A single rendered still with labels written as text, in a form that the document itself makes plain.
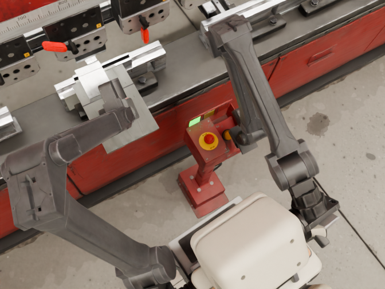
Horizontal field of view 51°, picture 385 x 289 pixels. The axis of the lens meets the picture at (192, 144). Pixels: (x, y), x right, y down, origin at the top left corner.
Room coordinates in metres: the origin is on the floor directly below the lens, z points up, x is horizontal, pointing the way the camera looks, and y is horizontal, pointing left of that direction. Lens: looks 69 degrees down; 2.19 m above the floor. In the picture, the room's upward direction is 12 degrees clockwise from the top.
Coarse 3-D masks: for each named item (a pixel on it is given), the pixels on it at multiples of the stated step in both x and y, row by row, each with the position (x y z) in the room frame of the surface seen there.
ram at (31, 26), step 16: (0, 0) 0.51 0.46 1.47; (16, 0) 0.53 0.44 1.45; (32, 0) 0.55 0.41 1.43; (48, 0) 0.57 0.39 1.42; (96, 0) 0.64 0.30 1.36; (0, 16) 0.50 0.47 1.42; (16, 16) 0.52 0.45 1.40; (48, 16) 0.56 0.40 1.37; (64, 16) 0.58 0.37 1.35; (16, 32) 0.51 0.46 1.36
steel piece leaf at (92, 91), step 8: (96, 72) 0.63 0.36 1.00; (104, 72) 0.64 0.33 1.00; (80, 80) 0.59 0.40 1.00; (88, 80) 0.60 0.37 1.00; (96, 80) 0.61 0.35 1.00; (104, 80) 0.61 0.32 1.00; (88, 88) 0.57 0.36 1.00; (96, 88) 0.58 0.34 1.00; (88, 96) 0.54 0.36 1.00; (96, 96) 0.54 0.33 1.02
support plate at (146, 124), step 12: (108, 72) 0.64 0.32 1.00; (120, 72) 0.65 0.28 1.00; (84, 96) 0.54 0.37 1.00; (132, 96) 0.58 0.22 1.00; (84, 108) 0.50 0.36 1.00; (96, 108) 0.51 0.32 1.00; (144, 108) 0.54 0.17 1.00; (144, 120) 0.50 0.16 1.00; (132, 132) 0.45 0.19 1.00; (144, 132) 0.46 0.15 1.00; (108, 144) 0.40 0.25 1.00; (120, 144) 0.41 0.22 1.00
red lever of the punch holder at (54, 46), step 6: (42, 42) 0.52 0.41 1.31; (48, 42) 0.52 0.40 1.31; (54, 42) 0.53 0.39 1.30; (60, 42) 0.54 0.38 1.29; (72, 42) 0.57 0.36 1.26; (48, 48) 0.51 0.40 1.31; (54, 48) 0.52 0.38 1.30; (60, 48) 0.53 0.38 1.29; (66, 48) 0.54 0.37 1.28; (72, 48) 0.55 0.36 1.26
